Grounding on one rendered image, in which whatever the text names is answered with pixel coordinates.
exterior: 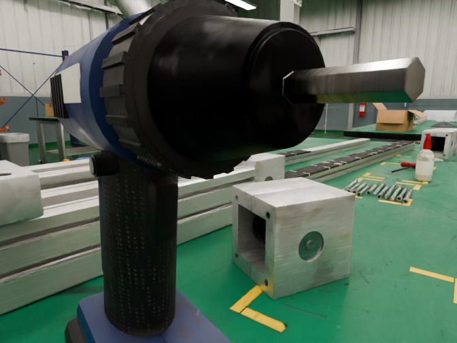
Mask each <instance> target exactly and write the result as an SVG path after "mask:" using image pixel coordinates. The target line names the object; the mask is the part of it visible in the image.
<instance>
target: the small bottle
mask: <svg viewBox="0 0 457 343"><path fill-rule="evenodd" d="M431 144H432V143H431V138H430V133H427V135H426V138H425V140H424V144H423V150H421V151H420V153H419V154H418V156H417V161H416V173H415V180H417V181H420V182H430V181H431V180H432V175H433V166H434V160H435V156H434V154H433V152H432V151H431V150H430V149H431Z"/></svg>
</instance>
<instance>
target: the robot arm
mask: <svg viewBox="0 0 457 343"><path fill-rule="evenodd" d="M107 1H108V2H109V3H110V4H111V5H112V6H115V7H117V8H118V9H119V10H120V11H121V13H122V14H123V16H124V17H125V18H128V17H129V16H132V15H134V14H138V13H141V12H146V11H147V10H149V9H150V8H152V7H151V6H150V5H149V3H148V2H147V1H146V0H107ZM158 1H159V3H161V4H164V3H166V2H168V1H169V0H158Z"/></svg>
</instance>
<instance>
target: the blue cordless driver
mask: <svg viewBox="0 0 457 343"><path fill-rule="evenodd" d="M234 11H235V8H234V7H233V6H232V5H230V4H228V3H227V4H225V5H222V4H221V3H218V2H216V1H212V0H169V1H168V2H166V3H164V4H161V3H159V4H157V5H155V6H154V7H152V8H150V9H149V10H147V11H146V12H141V13H138V14H134V15H132V16H129V17H128V18H125V19H124V20H122V21H120V22H119V23H117V24H115V25H114V26H113V27H111V28H110V29H108V30H107V31H105V32H104V33H102V34H100V35H99V36H98V37H96V38H94V39H93V40H92V41H90V42H88V43H87V44H86V45H84V46H82V47H81V48H80V49H78V50H76V51H75V52H74V53H72V54H70V55H69V56H68V57H67V58H66V59H65V60H64V61H63V62H62V63H61V64H60V65H59V67H58V69H57V70H56V72H55V75H54V77H52V78H50V88H51V90H50V96H51V102H52V107H53V112H54V117H57V118H58V120H59V121H60V123H61V124H62V126H64V128H65V129H66V130H67V131H68V132H69V133H70V134H71V135H72V136H74V137H75V138H77V139H78V140H80V141H81V142H84V143H85V144H88V145H90V146H93V147H95V148H98V149H100V150H101V154H93V155H92V156H91V157H90V158H89V168H90V172H91V174H92V175H93V176H94V177H98V189H99V220H100V235H101V266H102V270H103V289H104V292H101V293H97V294H95V295H91V296H89V297H85V298H84V299H82V300H80V301H79V304H78V308H77V317H75V318H73V319H72V320H70V321H69V322H68V323H67V326H66V329H65V343H231V341H230V340H229V339H228V338H227V337H226V336H225V335H224V334H223V333H222V332H221V331H220V330H219V329H218V328H217V327H216V326H215V325H214V324H213V323H212V322H211V321H210V320H209V319H208V318H207V317H206V316H205V315H204V314H203V313H202V312H201V311H200V310H199V309H198V308H197V307H196V306H195V305H194V304H193V303H192V302H191V301H190V300H189V299H188V298H187V297H186V296H185V295H184V294H183V293H182V292H181V291H180V290H179V289H178V288H177V287H176V261H177V201H178V176H179V177H181V178H186V179H190V180H191V177H192V176H194V177H199V178H202V179H205V180H211V179H214V176H215V175H218V174H222V173H226V174H229V173H231V172H233V171H234V167H235V166H237V165H238V164H240V163H241V162H242V161H247V160H248V159H249V158H250V157H251V155H255V154H262V153H266V152H272V151H276V150H283V149H287V148H292V147H295V146H296V145H298V144H300V143H302V142H303V141H304V140H306V139H307V138H308V137H309V136H310V134H311V133H312V132H313V130H314V129H315V128H316V125H317V124H318V122H319V120H320V117H321V115H322V113H323V109H324V104H325V103H413V102H414V101H415V100H416V99H417V98H418V97H419V96H420V95H421V94H422V93H423V89H424V78H425V72H426V70H425V68H424V66H423V64H422V63H421V61H420V59H419V58H418V57H413V58H407V59H396V60H389V61H378V62H372V63H360V64H354V65H342V66H336V67H326V66H325V64H324V59H323V56H322V53H321V51H320V48H319V46H318V45H317V43H316V41H315V39H314V38H313V37H312V36H311V35H310V34H309V33H308V31H307V30H305V29H304V28H303V27H301V26H300V25H298V24H294V23H293V22H285V21H276V20H260V19H251V18H242V17H241V16H240V15H238V14H237V13H235V12H234Z"/></svg>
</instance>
